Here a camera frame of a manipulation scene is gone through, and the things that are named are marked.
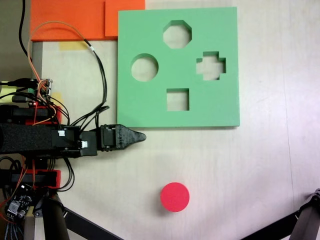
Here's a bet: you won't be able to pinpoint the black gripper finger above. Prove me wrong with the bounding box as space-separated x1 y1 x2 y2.
116 136 147 152
116 123 147 139

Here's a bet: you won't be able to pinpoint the red cylinder block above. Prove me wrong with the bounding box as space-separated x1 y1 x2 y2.
159 181 191 213

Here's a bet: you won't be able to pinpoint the large orange foam block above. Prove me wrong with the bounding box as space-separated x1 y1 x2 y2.
29 0 119 42

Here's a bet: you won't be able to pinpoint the green shape sorter board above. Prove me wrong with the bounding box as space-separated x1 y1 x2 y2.
116 6 241 130

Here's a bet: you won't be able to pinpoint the pale yellow tape piece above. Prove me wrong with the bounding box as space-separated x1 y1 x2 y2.
50 92 64 106

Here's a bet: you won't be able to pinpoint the controller circuit board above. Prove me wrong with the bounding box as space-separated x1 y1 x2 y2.
26 78 54 101

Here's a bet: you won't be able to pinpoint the black tripod brace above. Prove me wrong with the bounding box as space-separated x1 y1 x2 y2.
61 206 124 240
239 210 302 240

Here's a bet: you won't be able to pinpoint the yellow tape strip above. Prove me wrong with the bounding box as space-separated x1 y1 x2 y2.
58 41 88 52

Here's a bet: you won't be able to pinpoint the black tripod leg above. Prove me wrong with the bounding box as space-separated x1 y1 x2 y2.
33 191 70 240

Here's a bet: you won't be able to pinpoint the small black circuit board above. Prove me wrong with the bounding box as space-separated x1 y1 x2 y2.
4 183 34 221

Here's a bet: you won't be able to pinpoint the grey tripod leg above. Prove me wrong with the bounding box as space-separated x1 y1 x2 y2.
289 188 320 240

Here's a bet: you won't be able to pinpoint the black wire loops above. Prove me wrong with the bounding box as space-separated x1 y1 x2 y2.
59 157 76 193

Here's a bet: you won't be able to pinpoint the black motor wires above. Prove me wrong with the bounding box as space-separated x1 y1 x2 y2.
69 39 111 129

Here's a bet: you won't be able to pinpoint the thin orange wire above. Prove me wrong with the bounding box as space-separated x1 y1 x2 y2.
27 20 89 86

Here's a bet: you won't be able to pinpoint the braided black cable bundle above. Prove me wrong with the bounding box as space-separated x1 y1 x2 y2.
0 219 25 240

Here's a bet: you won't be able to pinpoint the thick black cable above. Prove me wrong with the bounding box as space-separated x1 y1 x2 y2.
18 0 30 58

